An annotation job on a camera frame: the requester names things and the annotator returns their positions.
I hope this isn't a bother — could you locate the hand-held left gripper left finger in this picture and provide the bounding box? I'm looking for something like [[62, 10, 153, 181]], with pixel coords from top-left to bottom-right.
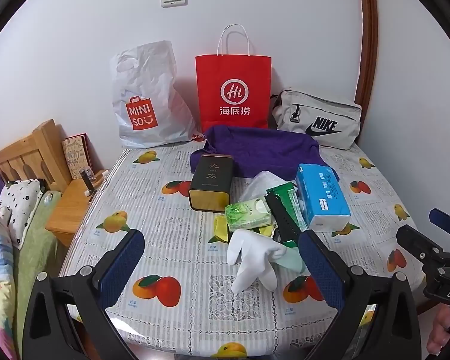
[[22, 228, 146, 360]]

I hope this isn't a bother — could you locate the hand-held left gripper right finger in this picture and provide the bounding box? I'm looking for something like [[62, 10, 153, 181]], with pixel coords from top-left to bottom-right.
[[298, 229, 422, 360]]

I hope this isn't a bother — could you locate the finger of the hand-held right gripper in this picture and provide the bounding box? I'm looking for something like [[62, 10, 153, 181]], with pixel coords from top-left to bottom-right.
[[395, 224, 447, 271], [428, 207, 450, 254]]

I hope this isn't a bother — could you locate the mint green cloth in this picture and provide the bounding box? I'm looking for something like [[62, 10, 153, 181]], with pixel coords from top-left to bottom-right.
[[274, 245, 306, 272]]

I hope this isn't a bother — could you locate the black watch strap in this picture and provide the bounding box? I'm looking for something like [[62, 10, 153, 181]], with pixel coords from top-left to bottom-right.
[[264, 192, 301, 242]]

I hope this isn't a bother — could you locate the white glove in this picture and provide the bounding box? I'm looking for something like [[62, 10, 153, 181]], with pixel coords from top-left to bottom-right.
[[226, 228, 287, 292]]

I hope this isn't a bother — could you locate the green packet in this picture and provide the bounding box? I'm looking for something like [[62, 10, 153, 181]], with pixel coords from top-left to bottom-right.
[[265, 182, 308, 233]]

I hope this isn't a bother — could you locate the green tissue pack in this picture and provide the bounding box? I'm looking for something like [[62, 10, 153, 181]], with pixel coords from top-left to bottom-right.
[[225, 197, 272, 232]]

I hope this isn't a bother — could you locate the yellow pouch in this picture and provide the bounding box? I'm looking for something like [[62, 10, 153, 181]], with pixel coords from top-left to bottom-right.
[[209, 215, 278, 244]]

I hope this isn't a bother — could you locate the clear plastic bag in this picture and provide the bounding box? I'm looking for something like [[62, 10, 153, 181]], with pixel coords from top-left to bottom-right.
[[240, 170, 282, 205]]

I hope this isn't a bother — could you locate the purple towel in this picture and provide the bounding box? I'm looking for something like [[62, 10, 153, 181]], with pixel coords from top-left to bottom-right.
[[189, 125, 340, 182]]

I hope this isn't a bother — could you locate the person's right hand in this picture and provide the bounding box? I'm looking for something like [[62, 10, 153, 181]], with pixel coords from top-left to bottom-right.
[[427, 305, 450, 355]]

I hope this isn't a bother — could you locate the blue tissue pack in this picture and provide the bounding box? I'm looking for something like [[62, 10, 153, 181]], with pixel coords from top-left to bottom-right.
[[295, 163, 352, 232]]

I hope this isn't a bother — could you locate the wooden nightstand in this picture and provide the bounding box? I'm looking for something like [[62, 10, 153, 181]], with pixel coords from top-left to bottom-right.
[[45, 169, 111, 248]]

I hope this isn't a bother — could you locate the pale green blanket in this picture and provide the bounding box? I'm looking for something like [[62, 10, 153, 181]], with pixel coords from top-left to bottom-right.
[[13, 191, 62, 349]]

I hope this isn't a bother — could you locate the small dark bottle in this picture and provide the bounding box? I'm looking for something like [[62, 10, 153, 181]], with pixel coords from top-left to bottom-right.
[[79, 169, 96, 196]]

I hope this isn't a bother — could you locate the floral white pillow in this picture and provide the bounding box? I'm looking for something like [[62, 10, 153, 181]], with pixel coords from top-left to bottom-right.
[[0, 179, 44, 250]]

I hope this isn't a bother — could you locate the illustrated book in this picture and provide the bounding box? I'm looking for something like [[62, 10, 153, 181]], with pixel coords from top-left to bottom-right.
[[62, 133, 94, 180]]

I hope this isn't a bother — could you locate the dark tea tin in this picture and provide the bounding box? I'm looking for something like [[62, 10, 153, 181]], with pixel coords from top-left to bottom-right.
[[188, 154, 234, 212]]

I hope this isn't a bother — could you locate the wooden chair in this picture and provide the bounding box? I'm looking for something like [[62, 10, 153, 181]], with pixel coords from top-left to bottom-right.
[[0, 119, 73, 192]]

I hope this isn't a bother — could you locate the grey waist bag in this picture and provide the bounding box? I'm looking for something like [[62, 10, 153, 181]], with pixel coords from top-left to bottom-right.
[[271, 90, 363, 151]]

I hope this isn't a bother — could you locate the white plastic shopping bag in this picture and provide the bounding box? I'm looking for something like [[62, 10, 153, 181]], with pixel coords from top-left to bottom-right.
[[110, 40, 197, 149]]

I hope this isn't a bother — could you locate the red paper bag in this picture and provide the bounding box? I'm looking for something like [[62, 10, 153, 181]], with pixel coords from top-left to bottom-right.
[[195, 24, 274, 133]]

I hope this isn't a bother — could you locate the brown wooden door frame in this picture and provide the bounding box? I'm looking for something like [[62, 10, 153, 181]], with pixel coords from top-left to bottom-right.
[[355, 0, 379, 147]]

